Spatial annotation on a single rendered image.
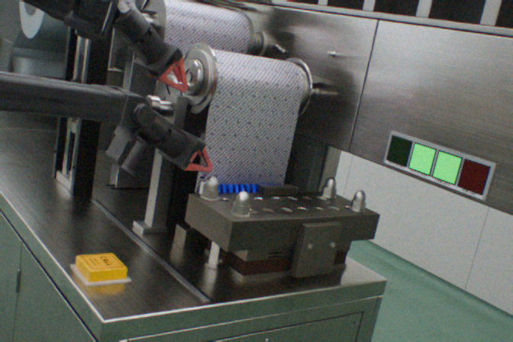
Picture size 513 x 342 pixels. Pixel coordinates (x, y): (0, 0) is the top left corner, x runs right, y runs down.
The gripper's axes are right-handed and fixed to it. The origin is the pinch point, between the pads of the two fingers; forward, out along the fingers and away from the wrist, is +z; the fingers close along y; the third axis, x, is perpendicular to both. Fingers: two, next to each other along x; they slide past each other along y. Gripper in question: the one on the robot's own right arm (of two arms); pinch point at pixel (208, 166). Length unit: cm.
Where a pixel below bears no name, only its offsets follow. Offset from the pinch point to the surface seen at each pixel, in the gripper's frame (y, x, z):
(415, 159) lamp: 28.5, 23.6, 21.0
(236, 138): 0.3, 8.5, 1.9
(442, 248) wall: -106, 53, 271
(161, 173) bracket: -7.8, -6.5, -3.6
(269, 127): 0.2, 14.9, 7.8
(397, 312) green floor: -83, 1, 227
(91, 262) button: 10.0, -26.2, -17.0
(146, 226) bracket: -8.3, -18.0, 1.0
